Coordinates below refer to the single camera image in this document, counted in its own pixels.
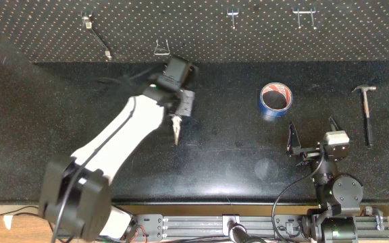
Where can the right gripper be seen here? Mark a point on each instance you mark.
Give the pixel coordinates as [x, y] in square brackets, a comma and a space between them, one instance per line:
[311, 151]

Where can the pliers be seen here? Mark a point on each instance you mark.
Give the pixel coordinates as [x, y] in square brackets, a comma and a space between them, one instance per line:
[177, 130]

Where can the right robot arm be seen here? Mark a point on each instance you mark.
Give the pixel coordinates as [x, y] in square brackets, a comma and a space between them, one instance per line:
[344, 195]

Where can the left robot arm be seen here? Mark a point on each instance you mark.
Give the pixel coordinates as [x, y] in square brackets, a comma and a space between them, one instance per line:
[127, 131]

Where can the black pegboard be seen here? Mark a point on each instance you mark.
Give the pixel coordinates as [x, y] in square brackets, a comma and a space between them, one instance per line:
[268, 40]

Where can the roll of blue tape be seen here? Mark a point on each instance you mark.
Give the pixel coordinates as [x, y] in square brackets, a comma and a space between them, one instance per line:
[268, 109]

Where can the hammer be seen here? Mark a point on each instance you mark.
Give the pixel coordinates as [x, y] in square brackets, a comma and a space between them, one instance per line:
[367, 118]

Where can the metal hook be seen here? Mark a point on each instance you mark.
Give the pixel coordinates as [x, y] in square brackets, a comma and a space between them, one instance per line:
[160, 53]
[85, 15]
[233, 20]
[304, 12]

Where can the wrench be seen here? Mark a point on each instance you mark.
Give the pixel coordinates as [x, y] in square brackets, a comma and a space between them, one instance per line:
[97, 38]

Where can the white tape piece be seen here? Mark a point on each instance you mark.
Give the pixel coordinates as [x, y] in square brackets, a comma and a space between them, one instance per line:
[8, 221]

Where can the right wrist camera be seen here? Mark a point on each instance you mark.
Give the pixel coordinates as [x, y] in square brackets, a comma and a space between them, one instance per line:
[335, 137]

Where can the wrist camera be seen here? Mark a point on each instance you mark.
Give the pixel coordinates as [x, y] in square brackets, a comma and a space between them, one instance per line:
[335, 137]
[187, 103]

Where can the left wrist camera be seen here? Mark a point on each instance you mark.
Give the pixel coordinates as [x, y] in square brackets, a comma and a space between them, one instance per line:
[187, 103]

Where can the mounting rail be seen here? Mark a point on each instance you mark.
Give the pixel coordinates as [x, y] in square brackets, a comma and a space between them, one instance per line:
[198, 226]

